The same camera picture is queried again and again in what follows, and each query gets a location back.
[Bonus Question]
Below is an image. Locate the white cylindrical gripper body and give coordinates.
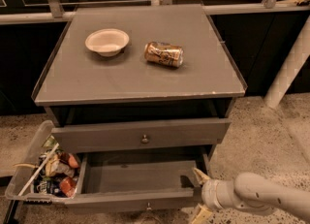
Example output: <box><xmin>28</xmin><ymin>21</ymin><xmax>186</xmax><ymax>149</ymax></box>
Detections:
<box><xmin>201</xmin><ymin>179</ymin><xmax>236</xmax><ymax>210</ymax></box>

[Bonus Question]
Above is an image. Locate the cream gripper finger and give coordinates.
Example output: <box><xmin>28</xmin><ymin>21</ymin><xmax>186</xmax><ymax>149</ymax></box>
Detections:
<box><xmin>192</xmin><ymin>168</ymin><xmax>210</xmax><ymax>185</ymax></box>
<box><xmin>189</xmin><ymin>204</ymin><xmax>212</xmax><ymax>224</ymax></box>

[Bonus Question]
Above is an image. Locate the grey drawer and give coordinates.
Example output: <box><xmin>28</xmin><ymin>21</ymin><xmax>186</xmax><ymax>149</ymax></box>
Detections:
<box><xmin>66</xmin><ymin>148</ymin><xmax>204</xmax><ymax>214</ymax></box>
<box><xmin>51</xmin><ymin>117</ymin><xmax>231</xmax><ymax>153</ymax></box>

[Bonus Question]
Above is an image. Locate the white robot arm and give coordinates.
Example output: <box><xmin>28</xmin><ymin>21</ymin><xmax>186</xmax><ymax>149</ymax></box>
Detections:
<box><xmin>190</xmin><ymin>168</ymin><xmax>310</xmax><ymax>224</ymax></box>

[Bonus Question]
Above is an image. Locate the grey top drawer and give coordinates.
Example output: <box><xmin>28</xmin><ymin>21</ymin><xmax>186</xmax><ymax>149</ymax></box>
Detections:
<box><xmin>51</xmin><ymin>117</ymin><xmax>231</xmax><ymax>153</ymax></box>

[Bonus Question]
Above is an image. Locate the grey drawer cabinet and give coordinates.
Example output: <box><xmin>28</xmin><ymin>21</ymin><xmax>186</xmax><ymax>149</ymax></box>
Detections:
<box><xmin>31</xmin><ymin>3</ymin><xmax>249</xmax><ymax>158</ymax></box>

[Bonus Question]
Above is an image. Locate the red snack packet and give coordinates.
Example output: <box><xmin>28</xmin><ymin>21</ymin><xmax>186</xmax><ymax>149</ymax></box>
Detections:
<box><xmin>59</xmin><ymin>176</ymin><xmax>77</xmax><ymax>198</ymax></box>

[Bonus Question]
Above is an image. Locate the gold crushed soda can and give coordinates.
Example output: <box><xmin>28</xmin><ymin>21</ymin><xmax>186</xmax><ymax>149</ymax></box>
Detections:
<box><xmin>144</xmin><ymin>42</ymin><xmax>184</xmax><ymax>68</ymax></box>

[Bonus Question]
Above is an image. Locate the beige crumpled snack bag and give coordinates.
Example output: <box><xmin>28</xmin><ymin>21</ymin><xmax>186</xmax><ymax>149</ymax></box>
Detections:
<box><xmin>46</xmin><ymin>154</ymin><xmax>75</xmax><ymax>177</ymax></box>

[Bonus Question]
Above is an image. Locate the white stick in bin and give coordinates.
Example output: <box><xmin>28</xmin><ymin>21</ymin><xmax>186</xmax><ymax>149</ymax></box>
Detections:
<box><xmin>18</xmin><ymin>143</ymin><xmax>59</xmax><ymax>196</ymax></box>

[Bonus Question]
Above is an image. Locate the white diagonal pillar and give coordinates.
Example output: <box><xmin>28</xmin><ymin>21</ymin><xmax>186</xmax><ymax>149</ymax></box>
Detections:
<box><xmin>263</xmin><ymin>17</ymin><xmax>310</xmax><ymax>109</ymax></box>

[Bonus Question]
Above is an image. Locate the white paper bowl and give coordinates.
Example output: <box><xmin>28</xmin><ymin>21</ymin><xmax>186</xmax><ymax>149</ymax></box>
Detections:
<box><xmin>85</xmin><ymin>29</ymin><xmax>130</xmax><ymax>57</ymax></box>

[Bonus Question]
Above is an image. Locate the clear plastic bin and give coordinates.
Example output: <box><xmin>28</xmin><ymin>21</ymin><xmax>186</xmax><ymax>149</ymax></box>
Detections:
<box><xmin>5</xmin><ymin>120</ymin><xmax>82</xmax><ymax>204</ymax></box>

